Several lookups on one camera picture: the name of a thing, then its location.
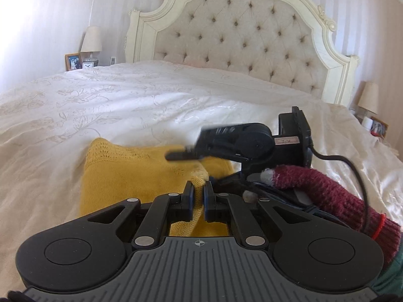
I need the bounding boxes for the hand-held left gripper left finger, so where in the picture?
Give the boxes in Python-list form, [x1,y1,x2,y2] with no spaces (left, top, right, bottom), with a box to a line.
[85,181,196,249]

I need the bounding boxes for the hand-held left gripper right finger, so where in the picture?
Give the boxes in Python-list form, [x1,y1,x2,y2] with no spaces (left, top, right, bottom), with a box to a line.
[202,181,318,249]

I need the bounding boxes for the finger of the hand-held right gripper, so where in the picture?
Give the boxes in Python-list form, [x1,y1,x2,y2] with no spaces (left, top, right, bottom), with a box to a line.
[164,149,242,164]
[194,125,237,152]

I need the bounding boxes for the yellow knitted sweater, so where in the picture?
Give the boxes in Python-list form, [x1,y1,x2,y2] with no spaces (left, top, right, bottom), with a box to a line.
[79,137,236,237]

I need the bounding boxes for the person's right forearm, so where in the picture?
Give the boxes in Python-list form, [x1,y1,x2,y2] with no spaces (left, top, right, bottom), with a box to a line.
[373,226,403,298]

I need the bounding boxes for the person's right hand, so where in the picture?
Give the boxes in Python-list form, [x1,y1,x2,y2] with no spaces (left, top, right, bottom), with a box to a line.
[244,165,403,240]

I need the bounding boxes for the white bed with bedspread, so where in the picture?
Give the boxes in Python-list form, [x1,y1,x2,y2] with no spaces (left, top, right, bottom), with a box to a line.
[0,60,403,294]

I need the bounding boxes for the cream tufted headboard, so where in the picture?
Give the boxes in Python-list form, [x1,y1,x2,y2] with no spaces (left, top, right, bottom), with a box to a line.
[124,0,360,108]

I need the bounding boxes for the table lamp with cream shade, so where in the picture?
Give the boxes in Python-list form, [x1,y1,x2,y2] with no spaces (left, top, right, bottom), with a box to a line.
[80,26,103,65]
[357,81,380,119]

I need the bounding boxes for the black cable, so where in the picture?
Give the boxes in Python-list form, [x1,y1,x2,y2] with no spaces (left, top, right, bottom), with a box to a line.
[309,145,371,231]

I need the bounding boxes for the wooden photo frame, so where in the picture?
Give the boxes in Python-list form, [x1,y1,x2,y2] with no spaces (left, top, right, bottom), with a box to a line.
[65,52,82,71]
[371,117,389,138]

